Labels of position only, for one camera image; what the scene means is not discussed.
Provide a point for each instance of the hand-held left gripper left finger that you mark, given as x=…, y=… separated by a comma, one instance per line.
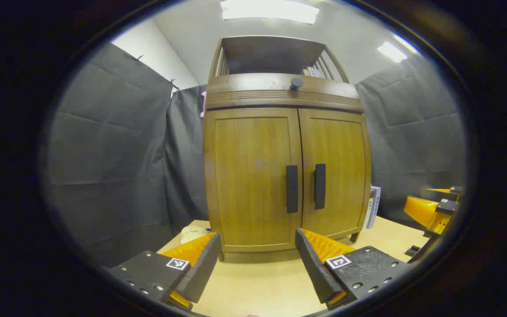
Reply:
x=203, y=268

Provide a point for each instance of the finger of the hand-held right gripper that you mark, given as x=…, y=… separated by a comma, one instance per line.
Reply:
x=455, y=190
x=425, y=212

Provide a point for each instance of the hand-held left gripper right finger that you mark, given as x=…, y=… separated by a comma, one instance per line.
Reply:
x=313, y=268

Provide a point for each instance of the wooden cabinet door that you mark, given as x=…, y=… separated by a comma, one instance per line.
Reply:
x=253, y=176
x=341, y=167

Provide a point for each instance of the wooden double-door shoe cabinet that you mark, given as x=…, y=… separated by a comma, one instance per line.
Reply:
x=253, y=94

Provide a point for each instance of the white plush toy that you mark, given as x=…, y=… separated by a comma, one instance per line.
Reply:
x=192, y=234

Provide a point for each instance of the grey-blue book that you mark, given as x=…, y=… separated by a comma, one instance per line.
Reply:
x=376, y=204

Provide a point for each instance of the white orange-spined book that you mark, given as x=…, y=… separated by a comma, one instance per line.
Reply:
x=369, y=209

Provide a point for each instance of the black backdrop cloth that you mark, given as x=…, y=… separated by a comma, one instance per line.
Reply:
x=104, y=154

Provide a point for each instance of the small ceiling light panel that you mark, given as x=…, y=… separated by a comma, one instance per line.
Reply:
x=392, y=51

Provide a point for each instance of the black round knob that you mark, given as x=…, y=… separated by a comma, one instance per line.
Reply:
x=296, y=83

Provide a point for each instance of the large ceiling light panel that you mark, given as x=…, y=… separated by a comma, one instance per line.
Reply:
x=269, y=9

